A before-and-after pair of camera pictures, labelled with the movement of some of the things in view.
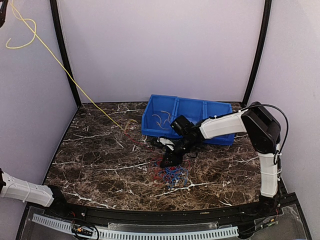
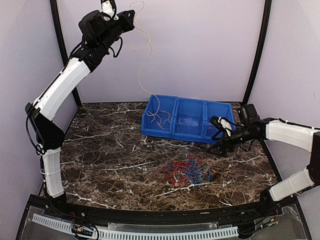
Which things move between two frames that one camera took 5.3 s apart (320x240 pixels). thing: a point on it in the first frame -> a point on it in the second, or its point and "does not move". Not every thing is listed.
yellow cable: (34, 34) -> (135, 49)
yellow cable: (169, 116) does not move
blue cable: (174, 177) -> (194, 172)
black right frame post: (262, 51) does not move
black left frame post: (63, 49) does not move
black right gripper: (174, 159) -> (225, 139)
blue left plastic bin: (158, 115) does not move
